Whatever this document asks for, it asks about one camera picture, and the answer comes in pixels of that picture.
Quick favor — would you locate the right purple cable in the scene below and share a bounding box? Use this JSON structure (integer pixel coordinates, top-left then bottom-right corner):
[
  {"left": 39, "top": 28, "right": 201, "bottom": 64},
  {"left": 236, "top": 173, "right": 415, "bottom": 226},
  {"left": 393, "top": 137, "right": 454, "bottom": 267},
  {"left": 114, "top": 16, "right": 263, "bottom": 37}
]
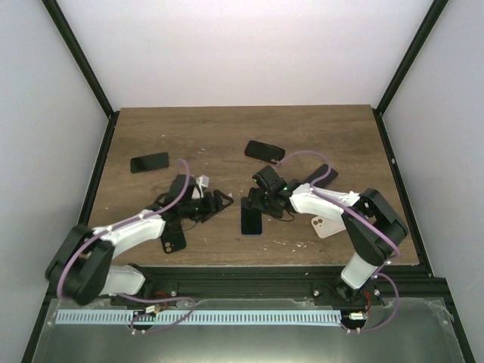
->
[{"left": 274, "top": 150, "right": 402, "bottom": 334}]

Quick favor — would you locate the black phone case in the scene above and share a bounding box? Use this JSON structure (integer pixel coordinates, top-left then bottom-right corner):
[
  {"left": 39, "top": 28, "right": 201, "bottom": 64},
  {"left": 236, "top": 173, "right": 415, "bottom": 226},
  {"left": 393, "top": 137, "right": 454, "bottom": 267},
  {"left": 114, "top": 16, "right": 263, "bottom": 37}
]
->
[
  {"left": 244, "top": 140, "right": 286, "bottom": 164},
  {"left": 160, "top": 221, "right": 187, "bottom": 254}
]

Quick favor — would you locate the red smartphone black screen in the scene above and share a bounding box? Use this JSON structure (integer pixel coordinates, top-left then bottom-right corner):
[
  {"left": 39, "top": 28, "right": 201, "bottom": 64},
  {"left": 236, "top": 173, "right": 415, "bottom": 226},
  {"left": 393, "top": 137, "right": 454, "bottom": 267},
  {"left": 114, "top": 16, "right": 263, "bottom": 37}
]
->
[{"left": 304, "top": 164, "right": 339, "bottom": 188}]

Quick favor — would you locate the black aluminium frame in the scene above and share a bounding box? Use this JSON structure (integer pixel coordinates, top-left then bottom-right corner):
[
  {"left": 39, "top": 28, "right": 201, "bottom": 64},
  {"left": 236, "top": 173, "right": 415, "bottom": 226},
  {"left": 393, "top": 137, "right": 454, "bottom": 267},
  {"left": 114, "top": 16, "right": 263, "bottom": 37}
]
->
[{"left": 43, "top": 1, "right": 475, "bottom": 362}]

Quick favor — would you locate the white phone case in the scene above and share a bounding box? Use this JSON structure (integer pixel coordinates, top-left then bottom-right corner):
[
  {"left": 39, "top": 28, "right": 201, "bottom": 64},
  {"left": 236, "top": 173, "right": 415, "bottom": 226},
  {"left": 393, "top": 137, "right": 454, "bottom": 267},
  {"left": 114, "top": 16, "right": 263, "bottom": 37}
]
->
[{"left": 311, "top": 216, "right": 345, "bottom": 239}]

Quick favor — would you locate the light blue slotted cable duct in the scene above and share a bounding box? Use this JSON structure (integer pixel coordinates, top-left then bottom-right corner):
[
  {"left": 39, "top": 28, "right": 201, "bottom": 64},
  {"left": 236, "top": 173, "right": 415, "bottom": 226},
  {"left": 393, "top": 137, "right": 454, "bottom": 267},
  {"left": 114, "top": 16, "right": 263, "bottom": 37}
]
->
[{"left": 55, "top": 309, "right": 341, "bottom": 327}]

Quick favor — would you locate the blue smartphone black screen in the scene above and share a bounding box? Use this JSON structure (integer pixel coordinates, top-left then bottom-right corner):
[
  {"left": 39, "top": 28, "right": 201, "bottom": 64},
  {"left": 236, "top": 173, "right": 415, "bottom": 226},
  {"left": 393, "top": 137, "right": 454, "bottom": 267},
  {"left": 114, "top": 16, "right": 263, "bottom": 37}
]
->
[{"left": 240, "top": 207, "right": 262, "bottom": 236}]

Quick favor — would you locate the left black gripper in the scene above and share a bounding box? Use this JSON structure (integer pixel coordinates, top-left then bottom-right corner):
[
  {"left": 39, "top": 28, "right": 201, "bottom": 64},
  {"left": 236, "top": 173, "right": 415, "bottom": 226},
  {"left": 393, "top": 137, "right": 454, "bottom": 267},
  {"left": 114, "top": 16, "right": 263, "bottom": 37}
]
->
[{"left": 180, "top": 190, "right": 234, "bottom": 223}]

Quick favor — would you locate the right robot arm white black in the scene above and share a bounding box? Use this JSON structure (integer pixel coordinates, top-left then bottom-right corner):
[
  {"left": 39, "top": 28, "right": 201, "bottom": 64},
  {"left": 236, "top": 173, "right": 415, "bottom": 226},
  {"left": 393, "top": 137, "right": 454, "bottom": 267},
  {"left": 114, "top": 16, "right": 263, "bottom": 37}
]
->
[{"left": 248, "top": 166, "right": 408, "bottom": 305}]

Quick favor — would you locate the black phone upper left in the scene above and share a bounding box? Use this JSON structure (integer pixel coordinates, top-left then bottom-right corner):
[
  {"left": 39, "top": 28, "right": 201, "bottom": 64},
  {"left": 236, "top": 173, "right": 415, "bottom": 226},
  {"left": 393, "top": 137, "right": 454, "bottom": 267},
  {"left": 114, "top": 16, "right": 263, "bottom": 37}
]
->
[{"left": 130, "top": 152, "right": 169, "bottom": 174}]

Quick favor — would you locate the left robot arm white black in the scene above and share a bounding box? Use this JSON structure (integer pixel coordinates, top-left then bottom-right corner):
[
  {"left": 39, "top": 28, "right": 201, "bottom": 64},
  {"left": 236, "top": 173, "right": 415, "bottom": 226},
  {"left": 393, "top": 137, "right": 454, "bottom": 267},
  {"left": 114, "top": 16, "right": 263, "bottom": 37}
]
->
[{"left": 45, "top": 175, "right": 234, "bottom": 306}]

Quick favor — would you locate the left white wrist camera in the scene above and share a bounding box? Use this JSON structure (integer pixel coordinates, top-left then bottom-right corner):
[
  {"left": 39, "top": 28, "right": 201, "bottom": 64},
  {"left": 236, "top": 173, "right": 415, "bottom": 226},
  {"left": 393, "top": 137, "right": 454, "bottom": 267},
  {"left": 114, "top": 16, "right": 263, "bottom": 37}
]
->
[{"left": 192, "top": 175, "right": 209, "bottom": 200}]

